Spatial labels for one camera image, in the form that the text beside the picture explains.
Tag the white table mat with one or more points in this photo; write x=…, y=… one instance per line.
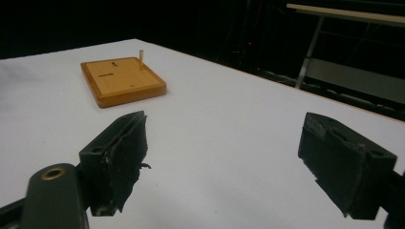
x=223, y=127

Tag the thin wooden peg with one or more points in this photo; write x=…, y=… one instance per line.
x=141, y=58

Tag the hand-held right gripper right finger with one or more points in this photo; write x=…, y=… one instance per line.
x=344, y=168

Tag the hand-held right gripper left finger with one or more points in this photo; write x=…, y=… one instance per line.
x=116, y=165

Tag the white-framed desk with grey panel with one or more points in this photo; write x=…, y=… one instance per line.
x=350, y=78

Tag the square wooden board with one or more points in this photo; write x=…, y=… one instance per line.
x=124, y=81

